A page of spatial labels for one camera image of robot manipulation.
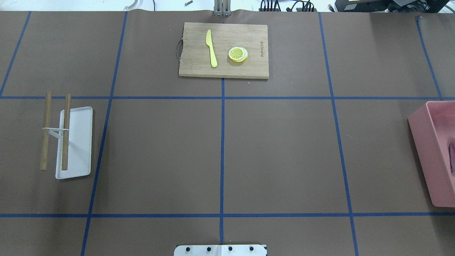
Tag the pink cloth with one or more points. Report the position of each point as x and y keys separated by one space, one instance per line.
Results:
x=451 y=149

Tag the yellow plastic knife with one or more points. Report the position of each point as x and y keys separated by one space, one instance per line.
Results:
x=209 y=43

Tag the yellow lemon slices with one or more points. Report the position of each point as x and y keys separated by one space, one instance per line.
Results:
x=238 y=54

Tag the wooden cutting board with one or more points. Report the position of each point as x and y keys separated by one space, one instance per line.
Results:
x=195 y=58

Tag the white rectangular tray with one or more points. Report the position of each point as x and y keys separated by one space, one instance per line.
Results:
x=80 y=143

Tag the wooden chopstick on tray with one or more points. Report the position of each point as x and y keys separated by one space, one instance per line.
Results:
x=66 y=126

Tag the wooden chopstick beside tray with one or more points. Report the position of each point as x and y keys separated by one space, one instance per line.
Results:
x=45 y=132

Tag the pink plastic bin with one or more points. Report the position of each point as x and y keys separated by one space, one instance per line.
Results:
x=432 y=128

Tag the aluminium frame post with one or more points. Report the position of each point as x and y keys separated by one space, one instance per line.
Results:
x=222 y=8

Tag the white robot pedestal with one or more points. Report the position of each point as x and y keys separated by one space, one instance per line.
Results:
x=221 y=250

